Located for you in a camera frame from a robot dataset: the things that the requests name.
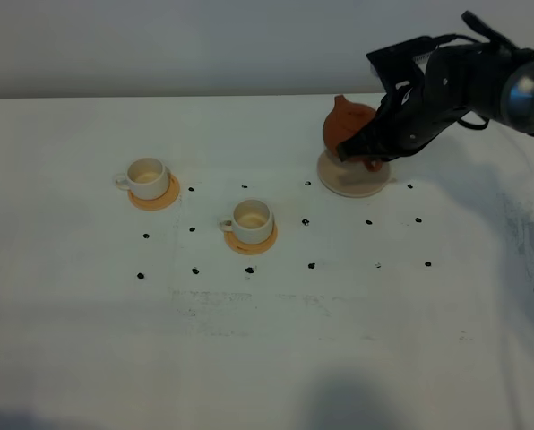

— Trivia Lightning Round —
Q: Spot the beige teapot saucer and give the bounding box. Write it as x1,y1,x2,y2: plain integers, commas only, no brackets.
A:
317,151,392,198

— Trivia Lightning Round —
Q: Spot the orange coaster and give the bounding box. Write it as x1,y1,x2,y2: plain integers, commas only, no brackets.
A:
223,224,278,255
127,173,180,211

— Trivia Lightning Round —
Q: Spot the far orange coaster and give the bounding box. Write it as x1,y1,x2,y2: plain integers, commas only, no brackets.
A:
127,173,180,211

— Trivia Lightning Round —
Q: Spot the far white teacup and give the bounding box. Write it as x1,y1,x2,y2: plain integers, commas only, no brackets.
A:
114,158,169,201

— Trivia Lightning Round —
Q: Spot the near white teacup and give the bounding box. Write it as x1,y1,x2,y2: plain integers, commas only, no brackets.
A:
219,199,274,245

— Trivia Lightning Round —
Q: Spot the white teacup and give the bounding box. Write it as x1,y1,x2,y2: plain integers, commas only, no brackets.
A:
219,199,274,245
114,158,169,201

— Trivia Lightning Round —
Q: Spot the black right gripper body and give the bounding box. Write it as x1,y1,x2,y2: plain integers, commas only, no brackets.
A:
366,35,464,161

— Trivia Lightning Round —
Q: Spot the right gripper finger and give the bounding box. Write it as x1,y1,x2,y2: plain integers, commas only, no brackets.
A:
336,116,383,161

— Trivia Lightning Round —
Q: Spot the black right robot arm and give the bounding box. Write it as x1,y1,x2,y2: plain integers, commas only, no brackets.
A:
337,35,534,161

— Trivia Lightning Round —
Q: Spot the brown clay teapot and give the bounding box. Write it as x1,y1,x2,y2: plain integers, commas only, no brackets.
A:
323,95,376,160

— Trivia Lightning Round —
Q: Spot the near orange coaster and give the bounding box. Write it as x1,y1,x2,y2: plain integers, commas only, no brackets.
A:
223,224,278,255

